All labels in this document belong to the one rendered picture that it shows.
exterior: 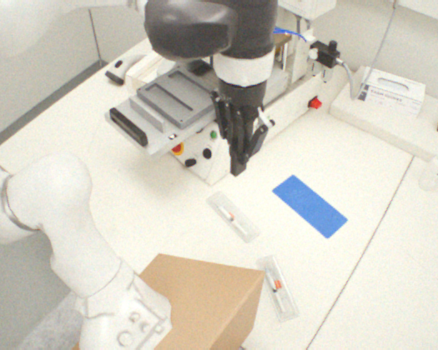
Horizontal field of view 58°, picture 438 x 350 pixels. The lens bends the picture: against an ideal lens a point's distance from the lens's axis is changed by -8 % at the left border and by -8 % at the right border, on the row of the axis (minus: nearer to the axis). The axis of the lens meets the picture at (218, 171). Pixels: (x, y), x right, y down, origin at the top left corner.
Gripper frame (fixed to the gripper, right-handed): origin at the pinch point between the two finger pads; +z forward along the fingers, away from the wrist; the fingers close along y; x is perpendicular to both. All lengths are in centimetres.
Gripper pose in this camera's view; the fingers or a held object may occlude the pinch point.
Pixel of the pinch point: (239, 159)
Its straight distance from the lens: 79.3
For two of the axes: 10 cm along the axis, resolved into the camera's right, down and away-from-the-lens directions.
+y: 6.9, 5.6, -4.5
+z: 0.0, 6.3, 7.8
